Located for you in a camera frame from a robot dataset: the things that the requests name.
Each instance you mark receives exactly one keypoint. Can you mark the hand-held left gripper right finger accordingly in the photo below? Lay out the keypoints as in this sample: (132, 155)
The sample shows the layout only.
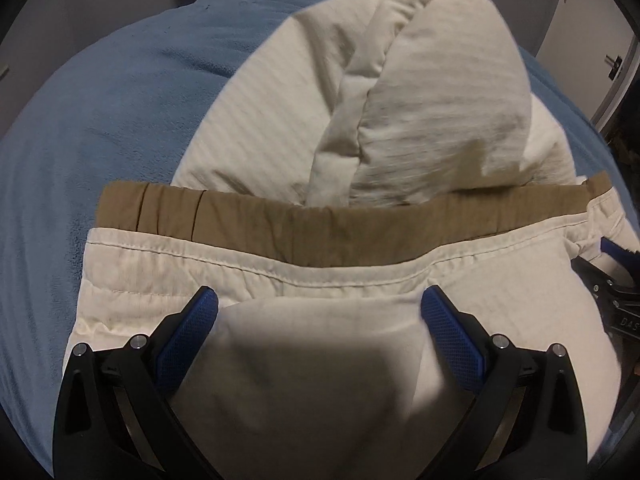
(450, 335)

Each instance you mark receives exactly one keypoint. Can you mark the white door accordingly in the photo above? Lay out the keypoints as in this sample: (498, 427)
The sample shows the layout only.
(580, 20)

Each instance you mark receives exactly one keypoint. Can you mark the cream hooded jacket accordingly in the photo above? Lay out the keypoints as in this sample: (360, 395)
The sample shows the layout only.
(400, 110)

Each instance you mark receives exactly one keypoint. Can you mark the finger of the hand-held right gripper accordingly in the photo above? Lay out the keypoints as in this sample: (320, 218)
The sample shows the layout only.
(592, 271)

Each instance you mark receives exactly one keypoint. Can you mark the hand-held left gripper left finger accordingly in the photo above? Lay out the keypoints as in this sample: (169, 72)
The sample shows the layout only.
(190, 332)

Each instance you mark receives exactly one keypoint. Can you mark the blue fleece blanket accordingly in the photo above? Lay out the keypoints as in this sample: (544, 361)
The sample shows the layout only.
(110, 110)

